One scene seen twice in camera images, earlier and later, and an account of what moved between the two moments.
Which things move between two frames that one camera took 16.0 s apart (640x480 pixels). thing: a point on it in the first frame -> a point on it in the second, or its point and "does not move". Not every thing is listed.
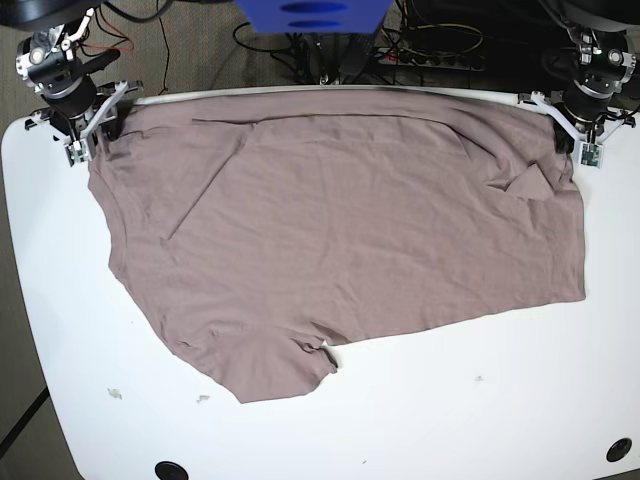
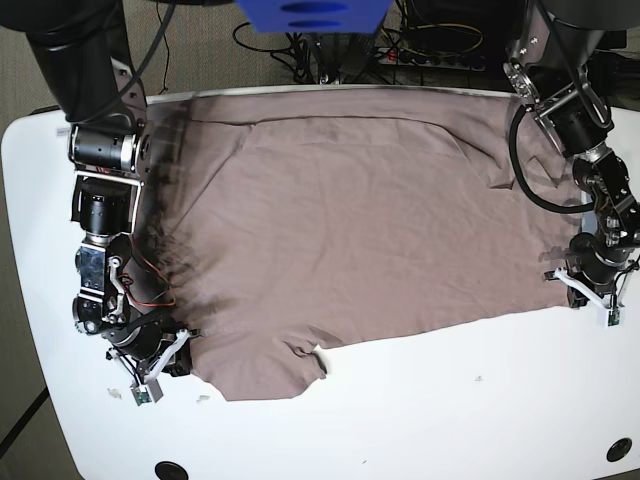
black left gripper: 590,114 -> 592,261
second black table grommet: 167,470 does not move
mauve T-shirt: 258,230 does not move
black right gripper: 76,110 -> 146,342
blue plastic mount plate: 315,16 does not move
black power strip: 436,59 does not move
